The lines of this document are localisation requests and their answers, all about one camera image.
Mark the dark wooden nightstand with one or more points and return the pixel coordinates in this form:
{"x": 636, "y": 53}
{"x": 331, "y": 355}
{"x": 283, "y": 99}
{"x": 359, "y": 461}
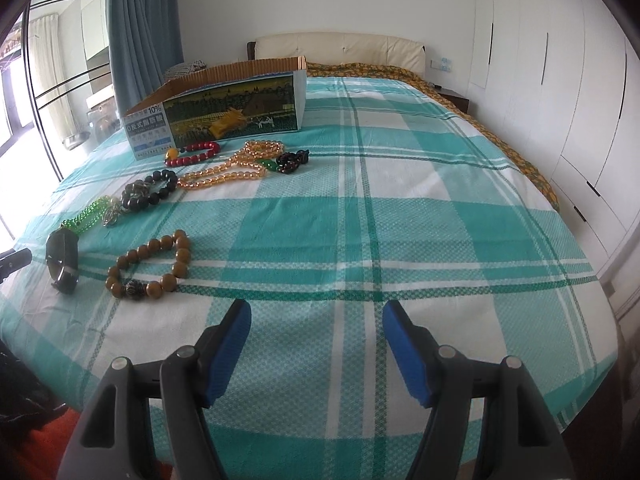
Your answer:
{"x": 461, "y": 102}

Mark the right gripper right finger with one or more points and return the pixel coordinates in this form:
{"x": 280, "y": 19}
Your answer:
{"x": 519, "y": 438}

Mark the green pendant black charm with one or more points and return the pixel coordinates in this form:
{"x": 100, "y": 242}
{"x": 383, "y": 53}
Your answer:
{"x": 285, "y": 163}

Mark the black wristwatch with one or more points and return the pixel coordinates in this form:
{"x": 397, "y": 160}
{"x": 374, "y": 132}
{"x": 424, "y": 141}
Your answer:
{"x": 62, "y": 259}

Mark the black framed glass door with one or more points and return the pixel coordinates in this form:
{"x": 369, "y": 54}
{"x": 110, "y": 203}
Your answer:
{"x": 54, "y": 58}

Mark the teal plaid bed sheet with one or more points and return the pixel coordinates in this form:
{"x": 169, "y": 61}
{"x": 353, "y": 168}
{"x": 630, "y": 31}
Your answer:
{"x": 401, "y": 199}

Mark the pile of clothes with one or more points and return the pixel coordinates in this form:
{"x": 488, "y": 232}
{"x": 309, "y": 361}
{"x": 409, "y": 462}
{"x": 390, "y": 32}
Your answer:
{"x": 184, "y": 69}

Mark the washing machine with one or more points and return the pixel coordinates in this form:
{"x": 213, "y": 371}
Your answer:
{"x": 103, "y": 116}

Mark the printed cardboard box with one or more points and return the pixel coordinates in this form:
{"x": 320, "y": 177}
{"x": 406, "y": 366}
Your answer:
{"x": 248, "y": 98}

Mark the blue curtain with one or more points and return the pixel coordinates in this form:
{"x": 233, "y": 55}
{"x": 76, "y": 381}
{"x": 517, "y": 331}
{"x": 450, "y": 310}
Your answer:
{"x": 144, "y": 42}

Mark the cream padded headboard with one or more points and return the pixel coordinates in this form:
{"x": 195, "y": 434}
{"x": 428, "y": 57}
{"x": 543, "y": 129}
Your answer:
{"x": 339, "y": 48}

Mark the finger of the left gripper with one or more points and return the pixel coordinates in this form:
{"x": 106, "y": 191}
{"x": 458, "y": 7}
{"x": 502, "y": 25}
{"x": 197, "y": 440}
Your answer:
{"x": 13, "y": 260}

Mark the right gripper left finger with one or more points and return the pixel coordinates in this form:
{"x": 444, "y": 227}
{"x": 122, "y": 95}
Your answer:
{"x": 113, "y": 437}

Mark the silver knot ring charm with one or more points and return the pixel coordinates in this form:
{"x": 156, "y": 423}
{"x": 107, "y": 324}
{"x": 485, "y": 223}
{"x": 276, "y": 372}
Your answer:
{"x": 112, "y": 212}

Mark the white wardrobe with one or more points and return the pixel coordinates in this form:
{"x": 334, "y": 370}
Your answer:
{"x": 559, "y": 81}

